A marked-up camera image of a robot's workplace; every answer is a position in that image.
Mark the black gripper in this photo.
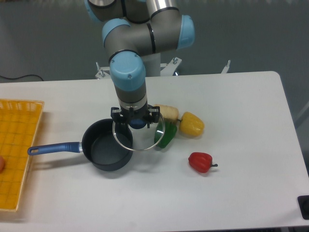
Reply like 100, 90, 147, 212
111, 104, 160, 130

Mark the glass lid blue knob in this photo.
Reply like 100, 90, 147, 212
112, 114, 164, 151

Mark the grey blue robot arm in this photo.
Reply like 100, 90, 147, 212
84, 0, 195, 129

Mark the beige bread loaf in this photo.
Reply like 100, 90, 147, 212
154, 104, 179, 122

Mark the green bell pepper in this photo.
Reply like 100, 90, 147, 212
154, 121, 177, 148

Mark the yellow bell pepper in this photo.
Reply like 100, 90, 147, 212
177, 112, 205, 137

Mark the red bell pepper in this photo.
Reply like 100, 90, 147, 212
188, 152, 218, 174

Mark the yellow woven basket tray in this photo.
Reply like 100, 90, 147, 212
0, 99, 44, 212

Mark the black device at table edge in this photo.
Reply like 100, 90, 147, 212
297, 195, 309, 220

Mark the dark pot blue handle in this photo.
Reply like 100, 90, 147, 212
27, 118, 133, 172

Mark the white table leg bracket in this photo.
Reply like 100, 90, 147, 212
221, 59, 231, 74

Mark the black cable on floor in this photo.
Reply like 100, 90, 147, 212
0, 74, 44, 81

